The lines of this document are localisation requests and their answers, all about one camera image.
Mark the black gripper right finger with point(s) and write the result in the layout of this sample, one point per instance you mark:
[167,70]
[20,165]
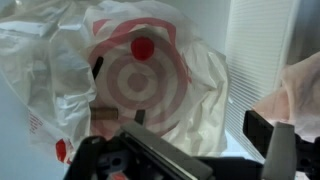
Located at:
[281,159]

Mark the white plastic target bag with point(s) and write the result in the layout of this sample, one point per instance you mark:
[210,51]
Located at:
[85,67]

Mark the white pink cloth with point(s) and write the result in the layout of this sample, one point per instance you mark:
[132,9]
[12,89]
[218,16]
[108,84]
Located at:
[297,101]

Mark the white storage container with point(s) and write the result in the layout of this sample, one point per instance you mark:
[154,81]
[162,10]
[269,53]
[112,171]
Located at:
[264,37]

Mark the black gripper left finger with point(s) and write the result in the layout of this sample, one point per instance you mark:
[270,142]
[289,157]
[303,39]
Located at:
[176,161]

